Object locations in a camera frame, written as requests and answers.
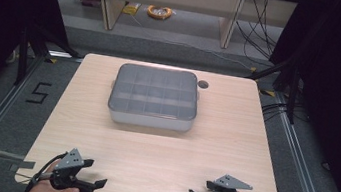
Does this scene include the bundle of black cables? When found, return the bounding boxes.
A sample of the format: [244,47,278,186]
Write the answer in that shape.
[229,0,285,70]

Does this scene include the dark round table grommet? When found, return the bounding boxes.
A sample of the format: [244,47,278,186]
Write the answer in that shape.
[196,79,211,90]

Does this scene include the thin white floor cable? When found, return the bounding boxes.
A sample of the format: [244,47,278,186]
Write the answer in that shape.
[123,12,263,73]

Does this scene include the clear grey box lid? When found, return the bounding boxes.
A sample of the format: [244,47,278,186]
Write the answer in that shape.
[106,61,204,124]

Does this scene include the person's left hand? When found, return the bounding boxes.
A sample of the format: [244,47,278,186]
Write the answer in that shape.
[26,158,84,192]

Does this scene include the yellow cable coil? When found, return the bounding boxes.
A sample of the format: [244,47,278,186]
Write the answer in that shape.
[145,3,175,22]

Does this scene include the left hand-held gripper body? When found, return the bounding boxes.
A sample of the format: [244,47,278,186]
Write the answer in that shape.
[48,144,86,192]

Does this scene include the black metal stand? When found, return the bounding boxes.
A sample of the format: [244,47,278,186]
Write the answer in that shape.
[240,52,305,126]
[12,20,87,95]

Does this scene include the grey compartment storage box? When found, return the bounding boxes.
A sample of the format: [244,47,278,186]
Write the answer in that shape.
[104,61,204,135]

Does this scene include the black floor cables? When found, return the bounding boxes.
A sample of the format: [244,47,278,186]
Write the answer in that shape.
[258,98,312,127]

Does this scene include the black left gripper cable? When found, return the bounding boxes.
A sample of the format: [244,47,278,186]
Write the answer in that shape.
[23,146,70,192]

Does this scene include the yellow flat packet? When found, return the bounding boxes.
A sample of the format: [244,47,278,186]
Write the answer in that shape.
[121,1,142,18]

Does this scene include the beige wooden shelf unit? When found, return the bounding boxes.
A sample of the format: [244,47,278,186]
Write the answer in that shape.
[39,0,299,58]

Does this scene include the grey tape strip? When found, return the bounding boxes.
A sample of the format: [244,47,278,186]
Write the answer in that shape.
[8,157,37,176]

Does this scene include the black tape floor mark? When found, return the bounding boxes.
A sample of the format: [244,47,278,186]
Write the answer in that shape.
[24,79,54,106]

